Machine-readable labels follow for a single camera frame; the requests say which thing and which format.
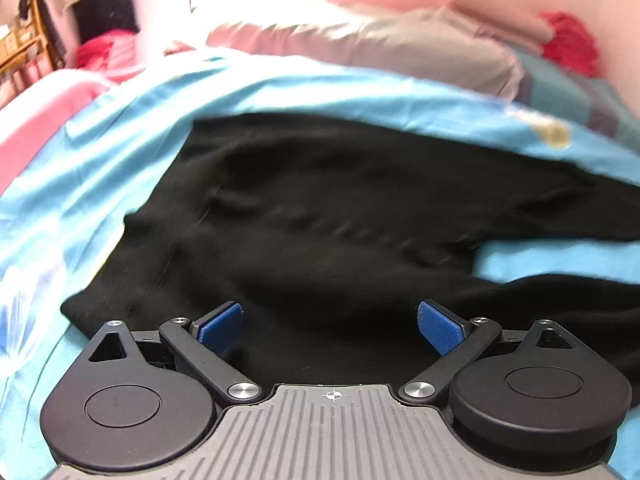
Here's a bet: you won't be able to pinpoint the wooden shelf rack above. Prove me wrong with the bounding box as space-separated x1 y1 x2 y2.
1 0 66 106

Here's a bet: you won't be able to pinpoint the black pants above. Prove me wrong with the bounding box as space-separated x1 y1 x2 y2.
62 114 639 387

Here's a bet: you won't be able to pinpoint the red folded clothes pile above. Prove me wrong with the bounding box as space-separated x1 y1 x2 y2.
75 29 139 72

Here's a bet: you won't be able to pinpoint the grey beige quilt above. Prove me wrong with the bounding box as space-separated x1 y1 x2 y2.
206 4 525 101

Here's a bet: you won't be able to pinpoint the red folded cloth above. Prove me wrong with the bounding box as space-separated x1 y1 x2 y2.
539 11 600 78

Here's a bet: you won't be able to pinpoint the pink blanket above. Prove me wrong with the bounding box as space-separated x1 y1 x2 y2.
1 70 115 192

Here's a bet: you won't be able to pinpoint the teal striped bed sheet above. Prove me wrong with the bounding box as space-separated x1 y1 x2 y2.
509 46 639 152

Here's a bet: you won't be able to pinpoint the blue floral bed sheet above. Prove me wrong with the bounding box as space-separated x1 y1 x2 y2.
1 48 639 479

